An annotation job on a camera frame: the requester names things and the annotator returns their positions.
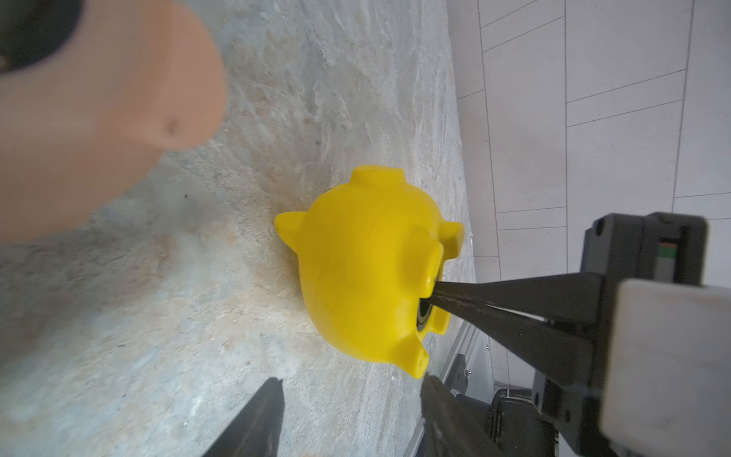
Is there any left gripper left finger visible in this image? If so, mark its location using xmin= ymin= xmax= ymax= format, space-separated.
xmin=204 ymin=377 xmax=285 ymax=457

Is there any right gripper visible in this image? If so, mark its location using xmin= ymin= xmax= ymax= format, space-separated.
xmin=426 ymin=213 xmax=708 ymax=456

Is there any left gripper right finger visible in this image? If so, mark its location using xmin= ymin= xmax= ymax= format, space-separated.
xmin=421 ymin=374 xmax=503 ymax=456

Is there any yellow piggy bank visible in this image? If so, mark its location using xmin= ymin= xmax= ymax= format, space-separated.
xmin=274 ymin=166 xmax=464 ymax=379

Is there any pink piggy bank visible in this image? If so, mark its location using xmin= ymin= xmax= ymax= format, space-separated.
xmin=1 ymin=1 xmax=227 ymax=243

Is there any black plug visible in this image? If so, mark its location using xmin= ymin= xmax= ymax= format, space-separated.
xmin=416 ymin=298 xmax=433 ymax=333
xmin=1 ymin=0 xmax=84 ymax=74

